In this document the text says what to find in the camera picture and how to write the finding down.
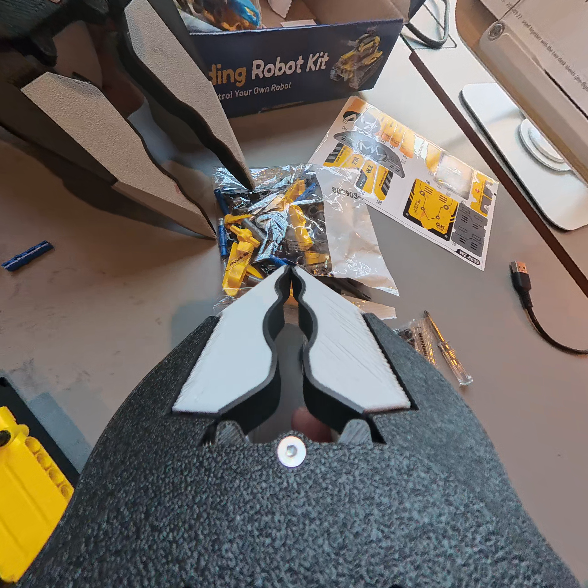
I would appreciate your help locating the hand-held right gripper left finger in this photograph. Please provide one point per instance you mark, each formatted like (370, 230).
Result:
(229, 363)

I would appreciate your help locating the blue cardboard kit box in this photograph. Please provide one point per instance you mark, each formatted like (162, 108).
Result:
(298, 78)

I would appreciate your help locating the yellow black brick assembly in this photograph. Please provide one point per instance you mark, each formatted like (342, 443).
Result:
(23, 496)

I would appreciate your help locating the grey desk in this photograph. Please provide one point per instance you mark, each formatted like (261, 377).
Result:
(115, 321)

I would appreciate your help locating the clear bag black red parts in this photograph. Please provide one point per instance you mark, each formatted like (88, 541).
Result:
(418, 342)

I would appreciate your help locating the wooden document stand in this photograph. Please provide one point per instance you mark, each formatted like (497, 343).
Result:
(505, 119)

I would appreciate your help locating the yellow black sticker sheet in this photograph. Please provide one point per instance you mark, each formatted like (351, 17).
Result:
(436, 206)

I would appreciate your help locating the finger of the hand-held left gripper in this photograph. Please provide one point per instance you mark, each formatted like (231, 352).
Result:
(101, 138)
(183, 69)

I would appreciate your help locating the person's left hand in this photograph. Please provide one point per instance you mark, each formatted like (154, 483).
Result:
(124, 87)

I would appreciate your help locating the clear bag yellow grey parts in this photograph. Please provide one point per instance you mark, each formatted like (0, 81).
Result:
(294, 220)

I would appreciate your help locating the clear bag yellow gear parts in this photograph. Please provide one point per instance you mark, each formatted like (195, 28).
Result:
(225, 13)

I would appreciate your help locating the printed instruction sheet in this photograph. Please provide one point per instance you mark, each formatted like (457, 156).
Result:
(551, 55)

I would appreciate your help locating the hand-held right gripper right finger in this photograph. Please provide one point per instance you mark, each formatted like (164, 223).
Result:
(353, 363)

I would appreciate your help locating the small blue connector pin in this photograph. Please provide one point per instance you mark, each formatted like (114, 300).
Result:
(27, 256)

